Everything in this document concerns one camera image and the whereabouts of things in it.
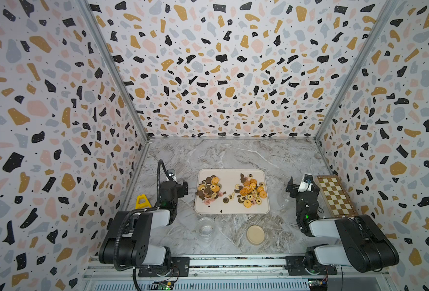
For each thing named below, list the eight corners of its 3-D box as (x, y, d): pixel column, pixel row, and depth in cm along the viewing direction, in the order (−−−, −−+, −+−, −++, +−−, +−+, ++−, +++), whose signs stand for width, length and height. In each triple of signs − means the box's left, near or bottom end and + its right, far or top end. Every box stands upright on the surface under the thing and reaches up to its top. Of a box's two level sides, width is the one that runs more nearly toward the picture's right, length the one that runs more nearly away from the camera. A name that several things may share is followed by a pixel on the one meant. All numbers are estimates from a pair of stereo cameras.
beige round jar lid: (246, 245, 82) (247, 243, 80) (245, 226, 87) (246, 225, 85) (265, 245, 82) (266, 243, 80) (263, 226, 87) (263, 225, 85)
